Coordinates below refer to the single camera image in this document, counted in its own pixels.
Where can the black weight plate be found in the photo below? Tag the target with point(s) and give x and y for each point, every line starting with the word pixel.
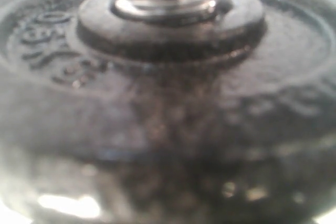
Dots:
pixel 106 119

